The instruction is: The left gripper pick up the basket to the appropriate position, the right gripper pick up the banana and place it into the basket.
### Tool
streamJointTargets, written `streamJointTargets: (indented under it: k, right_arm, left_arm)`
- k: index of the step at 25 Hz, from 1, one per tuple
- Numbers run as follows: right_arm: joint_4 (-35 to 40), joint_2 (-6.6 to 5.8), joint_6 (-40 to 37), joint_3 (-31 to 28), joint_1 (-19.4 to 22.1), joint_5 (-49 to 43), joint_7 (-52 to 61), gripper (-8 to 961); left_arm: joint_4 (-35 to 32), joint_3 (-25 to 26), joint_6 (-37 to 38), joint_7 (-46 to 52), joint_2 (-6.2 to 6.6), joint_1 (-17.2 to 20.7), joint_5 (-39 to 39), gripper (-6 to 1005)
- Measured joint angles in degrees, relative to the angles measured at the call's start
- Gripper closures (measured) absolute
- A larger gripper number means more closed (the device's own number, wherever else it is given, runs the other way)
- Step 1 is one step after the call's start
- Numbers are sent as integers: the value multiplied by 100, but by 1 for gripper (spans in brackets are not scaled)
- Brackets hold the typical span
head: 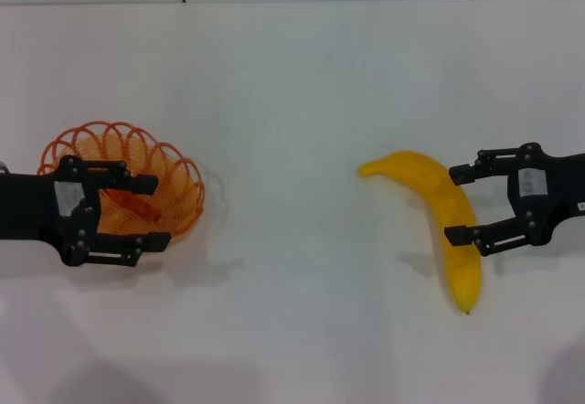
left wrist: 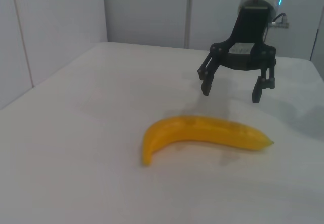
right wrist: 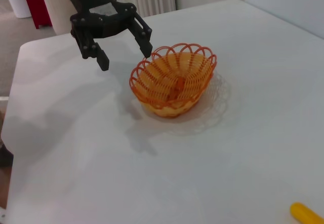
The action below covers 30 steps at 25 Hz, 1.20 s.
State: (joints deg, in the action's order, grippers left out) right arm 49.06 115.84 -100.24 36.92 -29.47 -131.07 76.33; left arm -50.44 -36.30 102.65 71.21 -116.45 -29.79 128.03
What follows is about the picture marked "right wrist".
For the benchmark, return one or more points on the person leg beige trousers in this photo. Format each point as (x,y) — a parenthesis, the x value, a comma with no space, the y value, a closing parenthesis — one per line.
(1,127)

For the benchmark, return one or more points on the orange woven plastic basket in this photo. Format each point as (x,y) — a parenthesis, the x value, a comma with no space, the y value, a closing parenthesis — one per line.
(177,69)

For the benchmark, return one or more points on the beige round planter pot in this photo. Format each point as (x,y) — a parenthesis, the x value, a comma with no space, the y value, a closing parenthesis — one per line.
(58,13)

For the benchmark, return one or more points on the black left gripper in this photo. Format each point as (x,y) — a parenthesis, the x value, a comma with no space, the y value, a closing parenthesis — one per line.
(86,3)

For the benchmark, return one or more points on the red cabinet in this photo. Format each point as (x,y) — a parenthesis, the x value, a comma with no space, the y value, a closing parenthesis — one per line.
(35,6)

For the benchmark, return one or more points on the black shoe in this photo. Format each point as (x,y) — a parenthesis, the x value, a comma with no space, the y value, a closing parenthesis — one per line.
(5,156)

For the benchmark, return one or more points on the yellow banana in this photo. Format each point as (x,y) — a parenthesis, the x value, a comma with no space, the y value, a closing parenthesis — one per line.
(306,214)

